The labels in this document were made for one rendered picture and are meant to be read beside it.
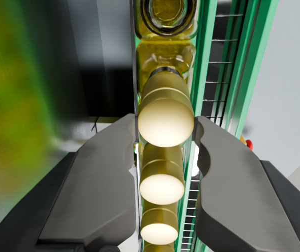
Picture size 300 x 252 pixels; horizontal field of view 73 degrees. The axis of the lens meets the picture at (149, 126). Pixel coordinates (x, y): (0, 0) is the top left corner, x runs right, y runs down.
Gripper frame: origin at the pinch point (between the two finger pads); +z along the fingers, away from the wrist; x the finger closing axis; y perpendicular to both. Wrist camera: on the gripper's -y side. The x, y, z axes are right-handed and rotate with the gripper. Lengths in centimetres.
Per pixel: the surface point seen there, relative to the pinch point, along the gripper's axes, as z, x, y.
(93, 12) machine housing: 37.3, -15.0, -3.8
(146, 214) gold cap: 0.4, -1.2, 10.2
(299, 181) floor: 115, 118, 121
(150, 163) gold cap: 0.8, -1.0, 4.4
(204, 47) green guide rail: 19.0, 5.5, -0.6
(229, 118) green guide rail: 24.4, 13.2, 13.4
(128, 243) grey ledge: 27, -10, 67
